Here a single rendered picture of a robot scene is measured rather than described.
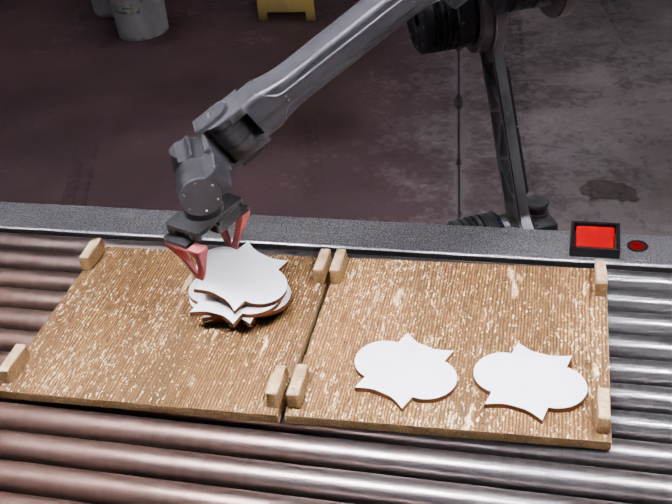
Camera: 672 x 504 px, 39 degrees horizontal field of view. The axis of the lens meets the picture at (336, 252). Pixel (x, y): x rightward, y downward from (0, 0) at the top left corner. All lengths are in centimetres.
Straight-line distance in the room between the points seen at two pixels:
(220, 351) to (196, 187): 25
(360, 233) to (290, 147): 220
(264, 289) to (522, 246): 43
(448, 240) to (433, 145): 214
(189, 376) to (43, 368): 22
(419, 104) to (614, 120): 78
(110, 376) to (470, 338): 51
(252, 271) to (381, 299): 20
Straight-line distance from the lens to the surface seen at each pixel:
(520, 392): 126
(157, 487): 124
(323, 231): 162
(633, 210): 333
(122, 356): 141
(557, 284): 145
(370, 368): 130
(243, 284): 140
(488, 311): 139
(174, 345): 141
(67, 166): 397
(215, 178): 125
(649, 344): 139
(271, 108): 130
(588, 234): 157
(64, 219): 180
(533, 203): 275
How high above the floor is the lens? 182
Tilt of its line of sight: 35 degrees down
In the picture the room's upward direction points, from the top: 7 degrees counter-clockwise
